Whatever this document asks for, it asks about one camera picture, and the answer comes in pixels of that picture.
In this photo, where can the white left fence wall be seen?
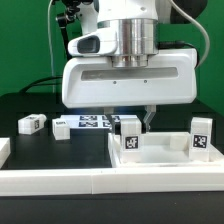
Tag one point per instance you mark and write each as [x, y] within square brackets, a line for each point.
[4, 150]

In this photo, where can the white square tabletop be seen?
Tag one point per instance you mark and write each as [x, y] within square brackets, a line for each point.
[156, 152]

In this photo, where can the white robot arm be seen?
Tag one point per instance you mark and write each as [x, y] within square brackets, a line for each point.
[135, 22]

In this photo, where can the white marker base plate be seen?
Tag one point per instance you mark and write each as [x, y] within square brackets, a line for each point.
[87, 121]

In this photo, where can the white front fence wall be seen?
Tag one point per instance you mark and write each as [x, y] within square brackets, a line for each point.
[105, 181]

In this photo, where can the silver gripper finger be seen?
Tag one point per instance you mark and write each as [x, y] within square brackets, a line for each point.
[115, 126]
[150, 113]

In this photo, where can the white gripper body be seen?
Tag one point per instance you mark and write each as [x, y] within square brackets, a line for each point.
[97, 76]

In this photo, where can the white fence wall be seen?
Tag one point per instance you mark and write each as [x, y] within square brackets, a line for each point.
[105, 181]
[4, 150]

